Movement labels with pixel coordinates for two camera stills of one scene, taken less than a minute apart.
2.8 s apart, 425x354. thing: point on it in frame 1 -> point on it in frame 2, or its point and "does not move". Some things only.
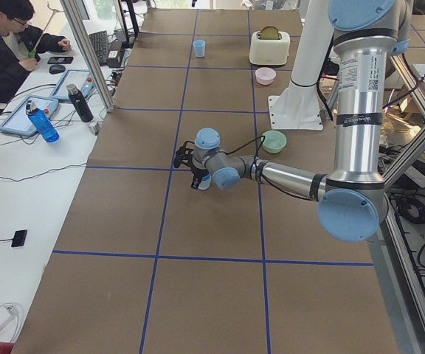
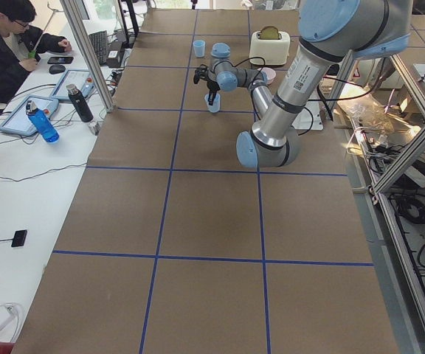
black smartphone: (60, 60) does not move
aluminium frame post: (76, 24) does not move
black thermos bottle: (80, 103) does not move
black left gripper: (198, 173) -> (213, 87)
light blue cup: (206, 181) -> (215, 105)
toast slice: (269, 32) does not move
